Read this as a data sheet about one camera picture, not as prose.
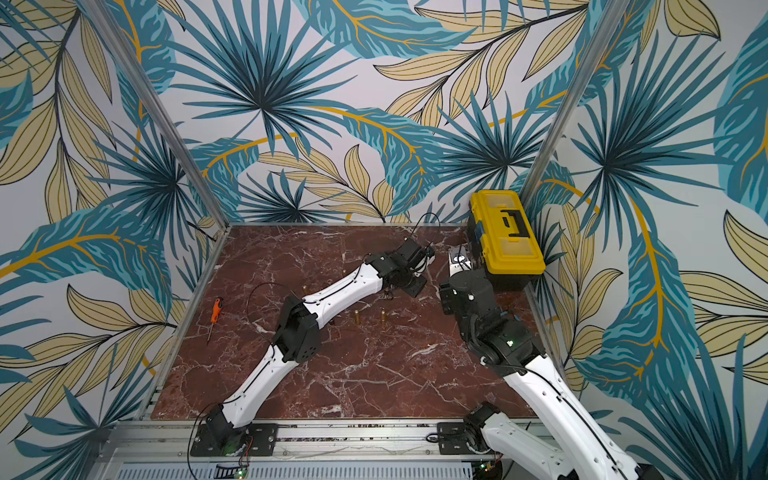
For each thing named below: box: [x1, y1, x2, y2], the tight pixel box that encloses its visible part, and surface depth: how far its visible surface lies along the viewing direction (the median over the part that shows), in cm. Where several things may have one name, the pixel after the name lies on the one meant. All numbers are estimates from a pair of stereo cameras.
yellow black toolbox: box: [468, 190, 546, 291], surface depth 99 cm
